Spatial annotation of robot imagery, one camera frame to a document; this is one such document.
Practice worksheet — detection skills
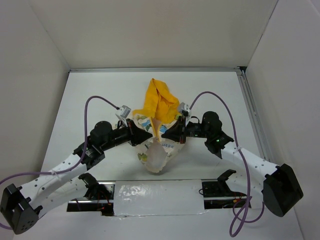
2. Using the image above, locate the white taped front panel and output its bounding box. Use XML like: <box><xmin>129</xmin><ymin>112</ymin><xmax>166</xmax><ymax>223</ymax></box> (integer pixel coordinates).
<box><xmin>113</xmin><ymin>179</ymin><xmax>205</xmax><ymax>217</ymax></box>

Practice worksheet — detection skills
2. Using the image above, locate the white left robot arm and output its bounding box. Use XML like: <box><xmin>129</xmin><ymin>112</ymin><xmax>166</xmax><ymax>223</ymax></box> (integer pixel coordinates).
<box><xmin>0</xmin><ymin>119</ymin><xmax>153</xmax><ymax>235</ymax></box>

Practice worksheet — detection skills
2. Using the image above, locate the yellow and white kids jacket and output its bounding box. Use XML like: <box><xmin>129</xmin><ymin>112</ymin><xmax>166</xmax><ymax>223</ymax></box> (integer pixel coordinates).
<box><xmin>132</xmin><ymin>78</ymin><xmax>184</xmax><ymax>174</ymax></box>

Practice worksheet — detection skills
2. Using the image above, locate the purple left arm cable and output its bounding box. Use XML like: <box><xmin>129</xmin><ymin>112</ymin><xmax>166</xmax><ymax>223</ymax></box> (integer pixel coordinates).
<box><xmin>0</xmin><ymin>96</ymin><xmax>120</xmax><ymax>230</ymax></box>

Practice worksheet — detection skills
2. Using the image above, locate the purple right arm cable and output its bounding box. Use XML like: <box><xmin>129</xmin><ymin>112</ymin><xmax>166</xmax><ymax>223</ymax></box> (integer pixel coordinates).
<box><xmin>188</xmin><ymin>91</ymin><xmax>265</xmax><ymax>238</ymax></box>

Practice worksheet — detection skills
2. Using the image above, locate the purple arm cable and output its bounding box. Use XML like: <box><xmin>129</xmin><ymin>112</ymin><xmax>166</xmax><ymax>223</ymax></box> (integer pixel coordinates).
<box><xmin>188</xmin><ymin>91</ymin><xmax>265</xmax><ymax>238</ymax></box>
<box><xmin>0</xmin><ymin>96</ymin><xmax>120</xmax><ymax>230</ymax></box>

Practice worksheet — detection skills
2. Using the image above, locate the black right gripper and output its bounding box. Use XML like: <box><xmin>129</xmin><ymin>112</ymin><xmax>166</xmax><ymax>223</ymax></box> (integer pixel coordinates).
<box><xmin>161</xmin><ymin>115</ymin><xmax>211</xmax><ymax>144</ymax></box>

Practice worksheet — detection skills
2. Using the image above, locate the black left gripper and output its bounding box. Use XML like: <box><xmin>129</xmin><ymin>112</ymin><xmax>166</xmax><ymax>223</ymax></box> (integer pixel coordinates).
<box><xmin>101</xmin><ymin>118</ymin><xmax>153</xmax><ymax>152</ymax></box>

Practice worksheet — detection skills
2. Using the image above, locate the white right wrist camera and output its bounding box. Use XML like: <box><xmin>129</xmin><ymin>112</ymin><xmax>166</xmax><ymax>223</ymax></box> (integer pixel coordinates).
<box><xmin>177</xmin><ymin>102</ymin><xmax>191</xmax><ymax>118</ymax></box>

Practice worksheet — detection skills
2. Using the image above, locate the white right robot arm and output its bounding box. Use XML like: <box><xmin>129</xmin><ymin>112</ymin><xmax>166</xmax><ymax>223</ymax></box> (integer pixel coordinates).
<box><xmin>161</xmin><ymin>111</ymin><xmax>304</xmax><ymax>217</ymax></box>

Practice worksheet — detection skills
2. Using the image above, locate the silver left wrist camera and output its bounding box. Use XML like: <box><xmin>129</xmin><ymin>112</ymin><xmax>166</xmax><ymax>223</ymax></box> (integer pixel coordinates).
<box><xmin>115</xmin><ymin>105</ymin><xmax>132</xmax><ymax>123</ymax></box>

